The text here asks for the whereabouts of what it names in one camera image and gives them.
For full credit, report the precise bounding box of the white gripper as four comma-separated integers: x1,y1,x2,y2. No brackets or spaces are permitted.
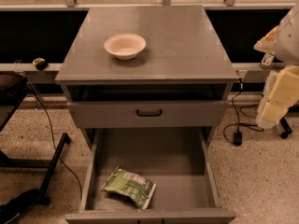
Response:
253,27,299,129

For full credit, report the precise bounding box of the green jalapeno chip bag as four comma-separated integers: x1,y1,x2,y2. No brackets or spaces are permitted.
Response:
101,166,156,209

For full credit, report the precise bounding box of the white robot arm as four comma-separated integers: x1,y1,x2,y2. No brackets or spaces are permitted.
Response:
254,3,299,129

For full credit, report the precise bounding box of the grey drawer cabinet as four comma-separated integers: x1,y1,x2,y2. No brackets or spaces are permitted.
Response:
56,6,237,140

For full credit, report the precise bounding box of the open grey middle drawer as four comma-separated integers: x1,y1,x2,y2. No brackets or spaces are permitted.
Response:
65,128,235,224

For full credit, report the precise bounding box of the closed grey top drawer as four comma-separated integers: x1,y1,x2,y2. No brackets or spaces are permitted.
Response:
67,101,228,128

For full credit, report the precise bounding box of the black wheeled stand leg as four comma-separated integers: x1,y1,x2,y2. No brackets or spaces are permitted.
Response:
280,118,292,139

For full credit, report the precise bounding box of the clear bottle with label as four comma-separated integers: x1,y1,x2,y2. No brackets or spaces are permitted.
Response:
259,53,275,69

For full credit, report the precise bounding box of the white paper bowl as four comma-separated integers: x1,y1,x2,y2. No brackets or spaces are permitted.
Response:
104,34,147,61

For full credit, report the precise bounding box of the black tape measure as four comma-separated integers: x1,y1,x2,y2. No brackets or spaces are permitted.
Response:
32,58,49,70

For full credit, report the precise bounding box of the black stand on left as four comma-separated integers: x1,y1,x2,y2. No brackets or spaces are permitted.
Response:
0,72,72,224

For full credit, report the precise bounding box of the black power cable with adapter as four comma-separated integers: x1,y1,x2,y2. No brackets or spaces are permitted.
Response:
222,77,265,147

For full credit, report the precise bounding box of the black drawer handle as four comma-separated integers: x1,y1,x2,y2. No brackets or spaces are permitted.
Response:
135,109,163,118

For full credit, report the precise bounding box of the black cable on left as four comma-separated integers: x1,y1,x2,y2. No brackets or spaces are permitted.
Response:
27,81,84,201

